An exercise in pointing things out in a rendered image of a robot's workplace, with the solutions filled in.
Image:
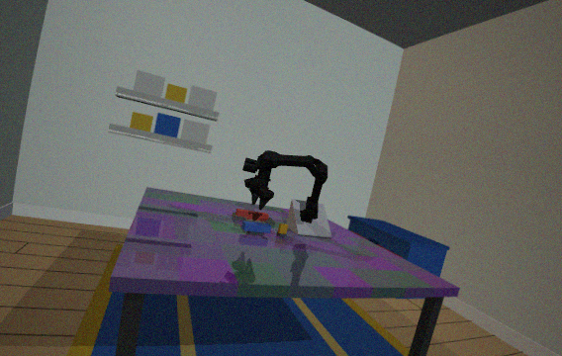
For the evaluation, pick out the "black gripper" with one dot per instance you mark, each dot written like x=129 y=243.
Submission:
x=262 y=192

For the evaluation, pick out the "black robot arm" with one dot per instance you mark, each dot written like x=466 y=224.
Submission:
x=271 y=159

